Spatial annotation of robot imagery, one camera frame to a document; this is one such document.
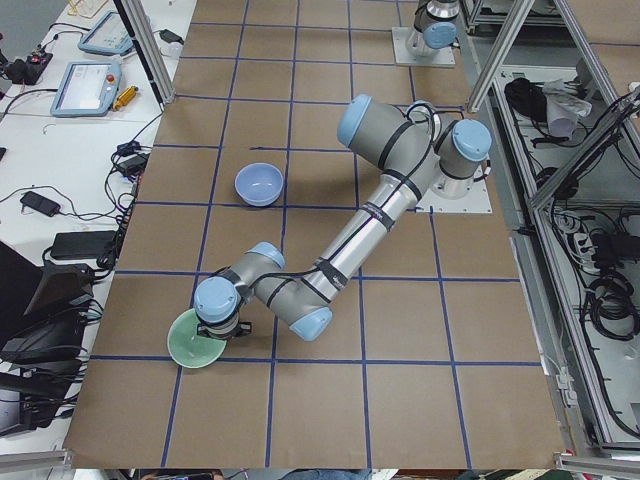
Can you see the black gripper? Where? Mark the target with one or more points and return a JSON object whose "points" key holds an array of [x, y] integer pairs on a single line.
{"points": [[221, 337]]}

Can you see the green ceramic bowl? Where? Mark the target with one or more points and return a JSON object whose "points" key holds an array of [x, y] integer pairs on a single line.
{"points": [[187, 348]]}

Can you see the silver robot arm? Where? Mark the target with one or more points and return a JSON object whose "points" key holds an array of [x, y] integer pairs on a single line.
{"points": [[434, 26], [417, 150]]}

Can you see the blue ceramic bowl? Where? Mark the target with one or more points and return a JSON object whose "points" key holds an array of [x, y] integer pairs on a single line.
{"points": [[259, 184]]}

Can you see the black power adapter brick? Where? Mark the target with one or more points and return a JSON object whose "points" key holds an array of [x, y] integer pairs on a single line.
{"points": [[82, 245]]}

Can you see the brown paper table mat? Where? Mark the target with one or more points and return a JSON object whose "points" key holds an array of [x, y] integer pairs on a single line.
{"points": [[430, 359]]}

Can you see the black laptop computer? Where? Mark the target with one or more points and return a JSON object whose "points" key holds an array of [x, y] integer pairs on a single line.
{"points": [[43, 309]]}

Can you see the yellow brass cylinder tool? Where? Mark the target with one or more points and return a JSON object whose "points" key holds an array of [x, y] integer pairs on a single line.
{"points": [[125, 97]]}

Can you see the near teach pendant tablet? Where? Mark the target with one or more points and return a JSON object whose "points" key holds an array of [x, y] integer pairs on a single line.
{"points": [[87, 89]]}

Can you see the teach pendant tablet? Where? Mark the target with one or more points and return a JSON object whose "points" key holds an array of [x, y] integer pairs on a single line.
{"points": [[108, 37], [87, 89]]}

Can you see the small black charger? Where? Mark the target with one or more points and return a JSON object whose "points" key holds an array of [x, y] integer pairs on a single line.
{"points": [[170, 37]]}

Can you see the far teach pendant tablet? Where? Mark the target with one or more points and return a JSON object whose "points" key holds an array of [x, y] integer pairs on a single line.
{"points": [[108, 37]]}

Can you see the black smartphone with cable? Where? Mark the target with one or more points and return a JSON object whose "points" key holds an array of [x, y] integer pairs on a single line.
{"points": [[40, 204]]}

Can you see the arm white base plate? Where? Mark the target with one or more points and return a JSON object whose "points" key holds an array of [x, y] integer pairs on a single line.
{"points": [[475, 200], [411, 50]]}

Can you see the aluminium frame post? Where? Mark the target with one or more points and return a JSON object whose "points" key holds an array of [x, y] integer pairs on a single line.
{"points": [[138, 27]]}

